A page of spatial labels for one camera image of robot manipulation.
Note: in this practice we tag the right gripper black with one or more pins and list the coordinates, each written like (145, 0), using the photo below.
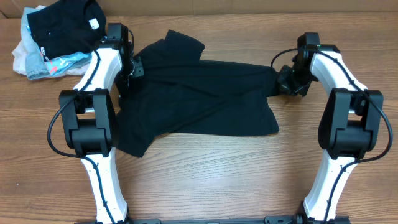
(290, 79)

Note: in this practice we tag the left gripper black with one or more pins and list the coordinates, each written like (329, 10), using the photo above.
(125, 79)

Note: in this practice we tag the black t-shirt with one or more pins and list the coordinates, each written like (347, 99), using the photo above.
(181, 93)

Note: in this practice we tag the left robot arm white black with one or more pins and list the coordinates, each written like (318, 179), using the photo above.
(89, 120)

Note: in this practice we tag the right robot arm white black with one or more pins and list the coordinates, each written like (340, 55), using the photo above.
(348, 128)

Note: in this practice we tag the folded black shirt on pile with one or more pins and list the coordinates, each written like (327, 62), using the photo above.
(67, 27)

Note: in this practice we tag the light blue printed garment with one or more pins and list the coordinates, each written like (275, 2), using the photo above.
(73, 64)

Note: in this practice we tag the grey denim garment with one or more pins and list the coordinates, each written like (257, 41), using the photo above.
(32, 62)

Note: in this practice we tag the pale pink garment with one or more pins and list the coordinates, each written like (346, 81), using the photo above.
(18, 56)

